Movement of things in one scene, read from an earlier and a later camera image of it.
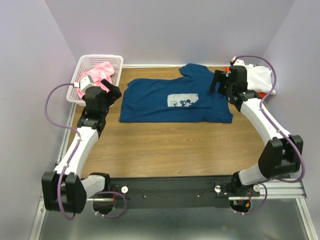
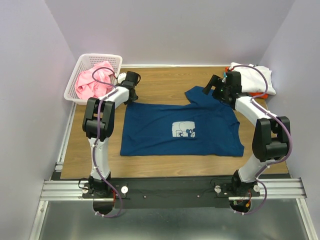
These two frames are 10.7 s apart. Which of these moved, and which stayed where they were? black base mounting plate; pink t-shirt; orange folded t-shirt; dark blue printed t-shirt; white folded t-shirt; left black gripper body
Moved: left black gripper body; dark blue printed t-shirt
Stayed: white folded t-shirt; pink t-shirt; orange folded t-shirt; black base mounting plate
